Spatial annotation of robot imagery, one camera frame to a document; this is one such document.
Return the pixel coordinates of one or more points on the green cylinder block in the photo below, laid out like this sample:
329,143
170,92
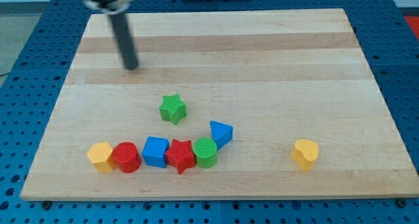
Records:
205,151

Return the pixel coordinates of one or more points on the wooden board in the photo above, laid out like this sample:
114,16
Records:
275,76

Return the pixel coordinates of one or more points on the blue triangle block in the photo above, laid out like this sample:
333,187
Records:
221,133

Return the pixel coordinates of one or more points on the blue cube block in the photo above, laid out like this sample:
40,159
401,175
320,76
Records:
154,150

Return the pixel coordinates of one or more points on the green star block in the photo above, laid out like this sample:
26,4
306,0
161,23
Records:
172,109

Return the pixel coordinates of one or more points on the red star block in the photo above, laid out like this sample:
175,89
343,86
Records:
180,155

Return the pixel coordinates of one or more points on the red cylinder block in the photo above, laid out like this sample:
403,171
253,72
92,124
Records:
126,157

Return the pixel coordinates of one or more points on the yellow hexagon block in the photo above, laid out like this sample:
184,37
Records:
100,155

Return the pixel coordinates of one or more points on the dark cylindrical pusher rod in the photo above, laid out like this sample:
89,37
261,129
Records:
125,42

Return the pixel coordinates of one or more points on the yellow heart block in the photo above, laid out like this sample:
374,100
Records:
305,153

